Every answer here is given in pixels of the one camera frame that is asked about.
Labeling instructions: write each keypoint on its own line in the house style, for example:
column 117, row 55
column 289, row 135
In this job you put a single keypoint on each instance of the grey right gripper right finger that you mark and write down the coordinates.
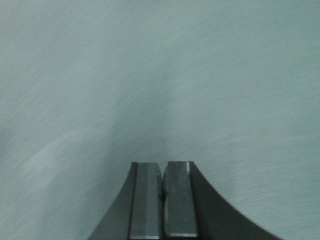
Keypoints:
column 194, row 210

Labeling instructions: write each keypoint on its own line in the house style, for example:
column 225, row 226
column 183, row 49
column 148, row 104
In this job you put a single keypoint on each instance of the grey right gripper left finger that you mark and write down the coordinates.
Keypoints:
column 135, row 214

